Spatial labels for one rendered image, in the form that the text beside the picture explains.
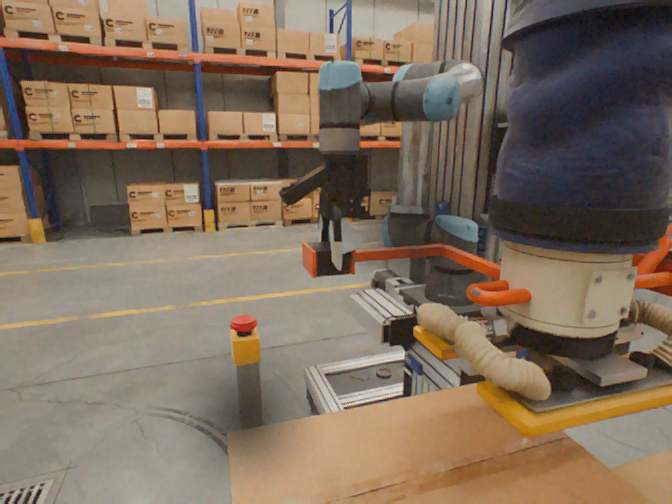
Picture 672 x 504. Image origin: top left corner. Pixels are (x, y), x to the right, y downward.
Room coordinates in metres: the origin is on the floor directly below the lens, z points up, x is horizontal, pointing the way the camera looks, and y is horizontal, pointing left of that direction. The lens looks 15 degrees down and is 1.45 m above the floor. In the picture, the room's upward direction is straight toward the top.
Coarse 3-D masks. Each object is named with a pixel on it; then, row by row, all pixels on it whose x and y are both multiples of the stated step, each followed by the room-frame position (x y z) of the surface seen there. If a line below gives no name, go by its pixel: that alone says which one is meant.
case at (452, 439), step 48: (240, 432) 0.61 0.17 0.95; (288, 432) 0.61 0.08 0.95; (336, 432) 0.61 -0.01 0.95; (384, 432) 0.61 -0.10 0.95; (432, 432) 0.61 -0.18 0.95; (480, 432) 0.61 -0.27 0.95; (240, 480) 0.50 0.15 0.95; (288, 480) 0.50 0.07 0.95; (336, 480) 0.50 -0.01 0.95; (384, 480) 0.50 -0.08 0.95; (432, 480) 0.50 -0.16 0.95; (480, 480) 0.50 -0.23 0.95; (528, 480) 0.50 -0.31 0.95; (576, 480) 0.50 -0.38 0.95; (624, 480) 0.50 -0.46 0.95
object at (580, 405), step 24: (648, 360) 0.49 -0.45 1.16; (480, 384) 0.48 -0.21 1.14; (552, 384) 0.47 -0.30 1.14; (576, 384) 0.47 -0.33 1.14; (624, 384) 0.47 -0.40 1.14; (648, 384) 0.47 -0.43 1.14; (504, 408) 0.43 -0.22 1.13; (528, 408) 0.42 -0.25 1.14; (552, 408) 0.42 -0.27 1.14; (576, 408) 0.42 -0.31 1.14; (600, 408) 0.42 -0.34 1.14; (624, 408) 0.43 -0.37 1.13; (648, 408) 0.44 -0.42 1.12; (528, 432) 0.39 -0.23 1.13
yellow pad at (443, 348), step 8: (416, 328) 0.66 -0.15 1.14; (424, 328) 0.66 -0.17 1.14; (416, 336) 0.65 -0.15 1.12; (424, 336) 0.63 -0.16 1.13; (432, 336) 0.62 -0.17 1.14; (440, 336) 0.62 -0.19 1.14; (424, 344) 0.62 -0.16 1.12; (432, 344) 0.60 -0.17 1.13; (440, 344) 0.59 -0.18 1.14; (448, 344) 0.59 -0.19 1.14; (432, 352) 0.60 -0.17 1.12; (440, 352) 0.57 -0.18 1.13; (448, 352) 0.57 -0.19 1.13
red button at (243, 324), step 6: (234, 318) 0.91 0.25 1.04; (240, 318) 0.91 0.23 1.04; (246, 318) 0.91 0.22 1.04; (252, 318) 0.91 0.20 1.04; (234, 324) 0.89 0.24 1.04; (240, 324) 0.88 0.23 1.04; (246, 324) 0.88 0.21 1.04; (252, 324) 0.89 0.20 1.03; (234, 330) 0.89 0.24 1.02; (240, 330) 0.88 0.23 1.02; (246, 330) 0.88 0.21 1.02; (240, 336) 0.89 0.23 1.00
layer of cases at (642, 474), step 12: (648, 456) 0.99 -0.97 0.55; (660, 456) 1.00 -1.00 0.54; (612, 468) 0.95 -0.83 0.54; (624, 468) 0.95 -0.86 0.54; (636, 468) 0.95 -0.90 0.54; (648, 468) 0.95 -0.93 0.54; (660, 468) 0.95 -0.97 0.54; (636, 480) 0.90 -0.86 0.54; (648, 480) 0.91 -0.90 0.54; (660, 480) 0.91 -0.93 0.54; (648, 492) 0.87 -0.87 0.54; (660, 492) 0.87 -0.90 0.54
